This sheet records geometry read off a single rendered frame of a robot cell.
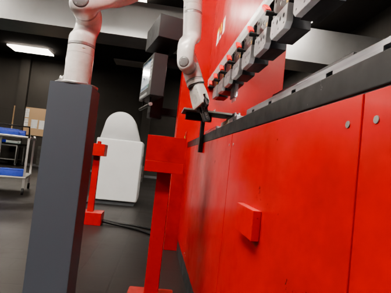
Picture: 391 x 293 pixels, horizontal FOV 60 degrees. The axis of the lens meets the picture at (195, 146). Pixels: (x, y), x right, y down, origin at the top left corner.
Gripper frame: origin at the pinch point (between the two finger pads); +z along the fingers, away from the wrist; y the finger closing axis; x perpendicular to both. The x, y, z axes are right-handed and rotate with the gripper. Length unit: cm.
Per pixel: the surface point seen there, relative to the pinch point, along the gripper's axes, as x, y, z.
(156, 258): -37, -11, 54
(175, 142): -21.5, 7.7, 9.9
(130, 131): 62, -327, -76
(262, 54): 14.2, 33.7, -13.1
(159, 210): -31.0, -6.8, 34.9
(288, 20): 5, 60, -12
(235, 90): 31.7, -15.0, -15.4
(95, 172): -19, -211, -14
